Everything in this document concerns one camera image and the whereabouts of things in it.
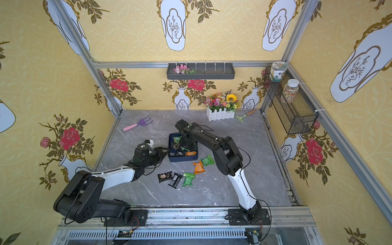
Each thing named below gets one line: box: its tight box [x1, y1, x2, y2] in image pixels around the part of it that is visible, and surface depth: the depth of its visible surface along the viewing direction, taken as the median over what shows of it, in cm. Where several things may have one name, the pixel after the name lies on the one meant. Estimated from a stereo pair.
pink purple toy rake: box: [123, 114, 154, 132], surface depth 116 cm
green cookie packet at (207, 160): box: [200, 154, 216, 168], surface depth 94 cm
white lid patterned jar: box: [270, 61, 289, 83], surface depth 87 cm
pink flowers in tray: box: [173, 63, 196, 75], surface depth 89 cm
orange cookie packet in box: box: [185, 151, 198, 156], surface depth 97 cm
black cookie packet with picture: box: [157, 170, 173, 184], surface depth 88 cm
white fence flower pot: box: [204, 92, 240, 122], surface depth 108 cm
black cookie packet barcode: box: [167, 172, 183, 189], surface depth 87 cm
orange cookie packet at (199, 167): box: [192, 160, 207, 175], surface depth 92 cm
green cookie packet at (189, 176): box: [182, 172, 196, 188], surface depth 87 cm
